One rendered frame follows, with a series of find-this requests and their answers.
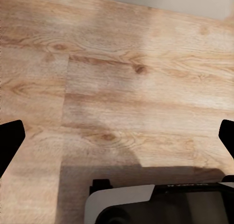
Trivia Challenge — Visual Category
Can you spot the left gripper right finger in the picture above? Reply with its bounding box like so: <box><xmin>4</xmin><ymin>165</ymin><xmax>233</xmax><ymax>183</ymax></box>
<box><xmin>218</xmin><ymin>120</ymin><xmax>234</xmax><ymax>159</ymax></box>

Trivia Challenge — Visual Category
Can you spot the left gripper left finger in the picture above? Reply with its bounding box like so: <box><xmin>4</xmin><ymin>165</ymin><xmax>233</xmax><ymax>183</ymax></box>
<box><xmin>0</xmin><ymin>120</ymin><xmax>25</xmax><ymax>178</ymax></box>

